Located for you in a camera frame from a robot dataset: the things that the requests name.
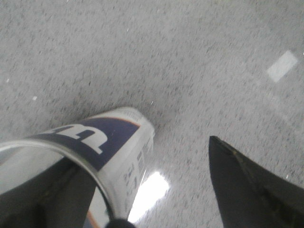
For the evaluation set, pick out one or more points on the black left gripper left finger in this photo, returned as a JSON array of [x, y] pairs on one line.
[[58, 197]]

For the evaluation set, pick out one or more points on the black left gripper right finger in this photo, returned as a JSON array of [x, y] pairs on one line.
[[250, 196]]

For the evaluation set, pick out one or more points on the white blue tennis ball can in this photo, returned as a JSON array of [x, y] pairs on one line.
[[111, 147]]

